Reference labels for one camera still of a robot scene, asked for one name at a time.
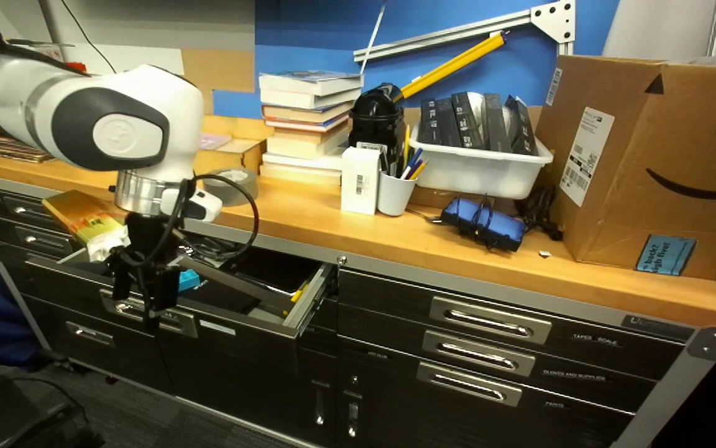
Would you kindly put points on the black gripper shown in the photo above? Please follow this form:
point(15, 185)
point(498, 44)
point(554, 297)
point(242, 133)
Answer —
point(145, 266)

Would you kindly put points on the blue toy block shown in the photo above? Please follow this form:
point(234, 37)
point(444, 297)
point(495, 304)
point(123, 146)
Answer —
point(190, 279)

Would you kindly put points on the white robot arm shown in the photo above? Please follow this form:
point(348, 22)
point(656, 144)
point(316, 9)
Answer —
point(145, 126)

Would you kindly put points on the open black metal drawer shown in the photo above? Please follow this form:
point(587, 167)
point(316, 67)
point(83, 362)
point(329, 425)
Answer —
point(262, 291)

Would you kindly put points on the black drawer cabinet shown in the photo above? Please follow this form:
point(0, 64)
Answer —
point(393, 358)

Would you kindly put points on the black device on countertop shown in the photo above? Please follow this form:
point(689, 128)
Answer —
point(378, 119)

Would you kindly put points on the blue pouch on countertop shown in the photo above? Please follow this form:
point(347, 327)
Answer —
point(483, 225)

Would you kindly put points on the stack of books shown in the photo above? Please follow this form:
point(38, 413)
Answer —
point(309, 119)

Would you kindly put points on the white small box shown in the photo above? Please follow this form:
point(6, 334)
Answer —
point(359, 180)

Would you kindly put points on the white pen cup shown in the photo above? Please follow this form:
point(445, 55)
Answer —
point(395, 182)

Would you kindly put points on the white plastic bin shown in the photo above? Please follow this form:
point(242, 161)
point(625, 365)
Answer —
point(477, 144)

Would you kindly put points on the yellow bar tool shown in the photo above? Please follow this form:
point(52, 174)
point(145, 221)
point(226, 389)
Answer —
point(452, 67)

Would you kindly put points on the brown cardboard box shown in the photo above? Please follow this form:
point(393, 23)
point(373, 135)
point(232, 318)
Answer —
point(634, 156)

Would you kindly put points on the aluminium frame bracket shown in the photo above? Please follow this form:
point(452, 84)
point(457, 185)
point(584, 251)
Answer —
point(558, 22)

